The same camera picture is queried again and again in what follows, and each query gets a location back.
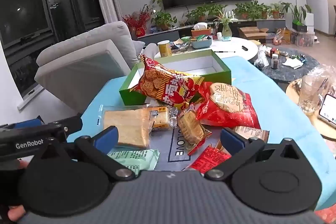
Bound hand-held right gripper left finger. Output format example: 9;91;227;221
33;126;135;182

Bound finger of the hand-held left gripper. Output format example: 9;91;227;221
43;113;83;142
0;118;44;133

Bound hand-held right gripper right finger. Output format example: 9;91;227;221
205;127;302;182

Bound brown snack packet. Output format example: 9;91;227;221
232;126;270;143

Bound clear toast slice packet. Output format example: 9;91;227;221
97;108;158;149

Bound red snack packet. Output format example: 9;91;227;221
181;145;233;173

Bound light green snack packet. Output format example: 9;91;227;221
106;148;160;172

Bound red round cake packet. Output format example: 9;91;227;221
196;81;261;130

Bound red-ended cracker packet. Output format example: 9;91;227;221
176;105;213;156

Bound green cardboard box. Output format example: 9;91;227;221
119;49;232;106

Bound yellow label bread packet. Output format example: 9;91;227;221
148;105;171;132

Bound red cookie print snack bag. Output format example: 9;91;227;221
136;54;205;110

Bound person's left hand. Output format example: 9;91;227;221
7;160;33;222

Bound grey armchair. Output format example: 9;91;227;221
34;21;157;114

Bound dark marble round table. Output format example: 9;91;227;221
253;46;321;82

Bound clear plastic bag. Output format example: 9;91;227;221
253;45;270;68

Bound wooden round side table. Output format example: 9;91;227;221
286;78;336;141

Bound glass mug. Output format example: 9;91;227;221
298;72;330;112

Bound white paper sheet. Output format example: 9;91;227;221
282;58;305;70

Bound smartphone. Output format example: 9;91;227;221
318;94;336;127

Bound blue basket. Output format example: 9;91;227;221
190;36;213;49

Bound yellow can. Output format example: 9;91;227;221
157;40;173;58

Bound pile of snack wrappers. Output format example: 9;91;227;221
171;38;192;52

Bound open cardboard box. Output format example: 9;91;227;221
238;27;270;41

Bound glass vase with plant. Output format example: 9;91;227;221
213;10;236;39

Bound orange tissue box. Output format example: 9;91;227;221
191;22;212;37

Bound orange bag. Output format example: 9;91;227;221
273;28;292;46

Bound dark framed window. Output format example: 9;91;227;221
0;0;103;98

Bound red berry plant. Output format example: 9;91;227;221
122;4;156;37

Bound tv cabinet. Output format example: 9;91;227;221
136;18;286;40

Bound row of potted plants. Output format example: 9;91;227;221
188;2;283;22

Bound black green box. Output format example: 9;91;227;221
292;20;308;33

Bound green potted plant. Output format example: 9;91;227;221
151;11;178;31

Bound tall leafy plant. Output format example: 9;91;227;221
282;0;312;25

